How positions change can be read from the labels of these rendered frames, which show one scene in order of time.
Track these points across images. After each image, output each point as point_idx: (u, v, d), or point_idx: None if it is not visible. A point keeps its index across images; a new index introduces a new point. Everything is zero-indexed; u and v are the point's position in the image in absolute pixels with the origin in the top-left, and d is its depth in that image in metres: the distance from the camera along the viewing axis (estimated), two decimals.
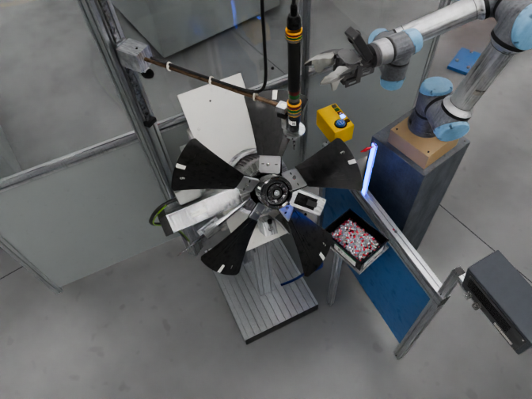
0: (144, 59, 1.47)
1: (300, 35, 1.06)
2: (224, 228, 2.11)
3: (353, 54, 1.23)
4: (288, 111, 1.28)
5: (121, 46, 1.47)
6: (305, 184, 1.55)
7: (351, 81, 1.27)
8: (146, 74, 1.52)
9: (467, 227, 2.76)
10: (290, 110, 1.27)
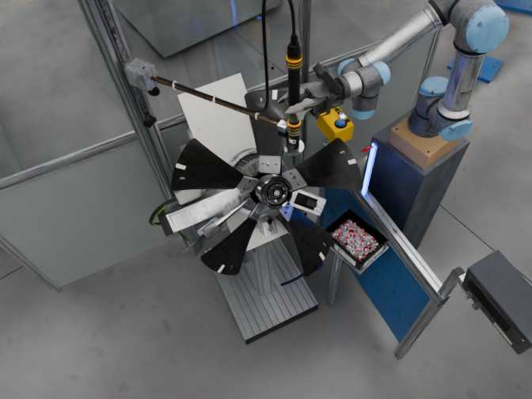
0: (151, 78, 1.54)
1: (300, 62, 1.13)
2: (224, 228, 2.11)
3: (322, 88, 1.28)
4: (288, 130, 1.34)
5: (129, 66, 1.53)
6: (305, 184, 1.55)
7: (321, 113, 1.32)
8: (152, 92, 1.58)
9: (467, 227, 2.76)
10: (290, 130, 1.34)
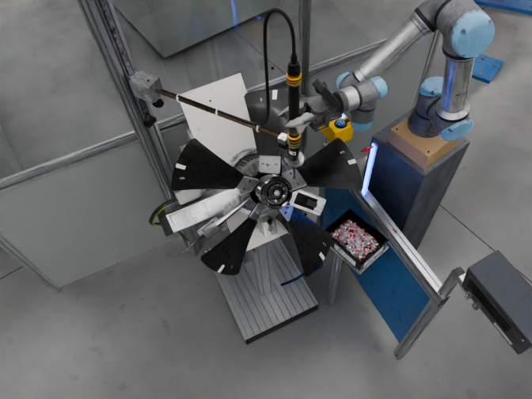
0: (155, 91, 1.58)
1: (299, 80, 1.18)
2: (224, 228, 2.11)
3: (321, 102, 1.32)
4: (289, 142, 1.39)
5: (134, 78, 1.58)
6: (305, 184, 1.55)
7: (320, 126, 1.37)
8: (156, 103, 1.63)
9: (467, 227, 2.76)
10: (290, 142, 1.38)
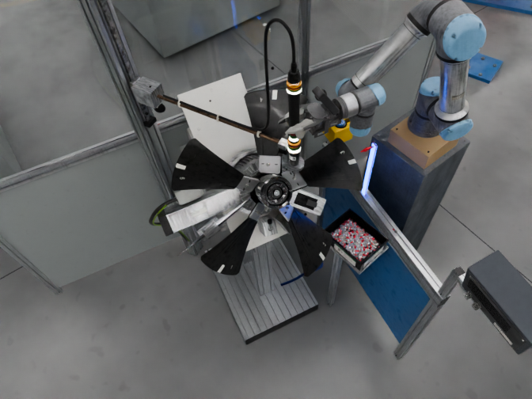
0: (157, 96, 1.61)
1: (299, 87, 1.20)
2: (224, 228, 2.11)
3: (321, 108, 1.35)
4: (289, 148, 1.41)
5: (136, 84, 1.60)
6: (305, 184, 1.55)
7: (320, 132, 1.39)
8: (158, 108, 1.65)
9: (467, 227, 2.76)
10: (290, 148, 1.41)
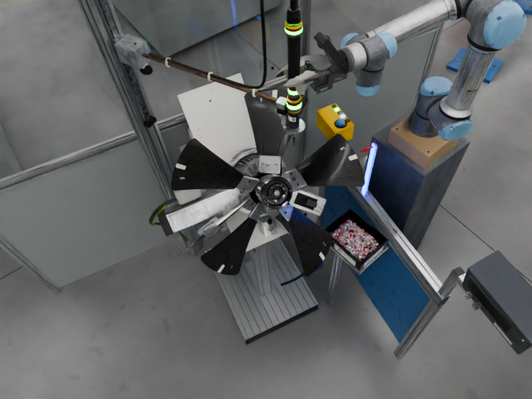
0: (142, 55, 1.46)
1: (300, 28, 1.05)
2: (224, 228, 2.11)
3: (324, 59, 1.19)
4: (288, 107, 1.26)
5: (119, 41, 1.45)
6: (305, 184, 1.55)
7: (323, 88, 1.24)
8: (144, 70, 1.50)
9: (467, 227, 2.76)
10: (290, 106, 1.25)
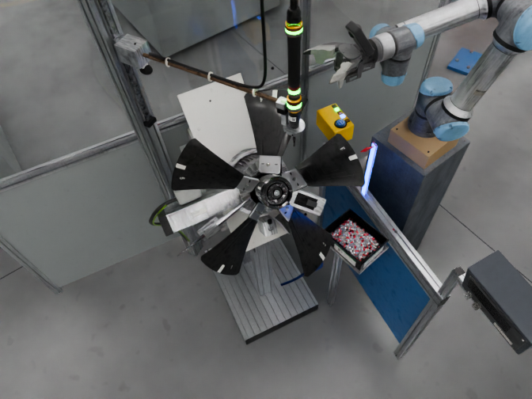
0: (142, 55, 1.46)
1: (300, 28, 1.05)
2: (224, 228, 2.11)
3: (354, 48, 1.21)
4: (288, 107, 1.26)
5: (119, 41, 1.45)
6: (305, 184, 1.55)
7: (351, 77, 1.26)
8: (144, 70, 1.50)
9: (467, 227, 2.76)
10: (290, 106, 1.25)
